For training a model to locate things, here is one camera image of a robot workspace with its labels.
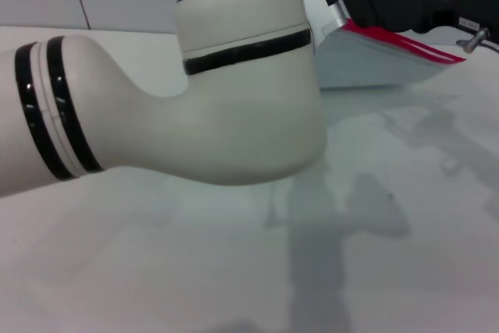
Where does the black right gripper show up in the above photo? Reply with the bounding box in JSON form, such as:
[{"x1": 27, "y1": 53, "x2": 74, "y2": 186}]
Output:
[{"x1": 411, "y1": 0, "x2": 499, "y2": 44}]

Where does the clear red-zip document bag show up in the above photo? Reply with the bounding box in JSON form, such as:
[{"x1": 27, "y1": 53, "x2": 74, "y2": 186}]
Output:
[{"x1": 313, "y1": 19, "x2": 468, "y2": 90}]

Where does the silver right arm cable plug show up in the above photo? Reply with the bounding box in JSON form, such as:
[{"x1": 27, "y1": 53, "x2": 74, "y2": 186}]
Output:
[{"x1": 455, "y1": 27, "x2": 499, "y2": 54}]

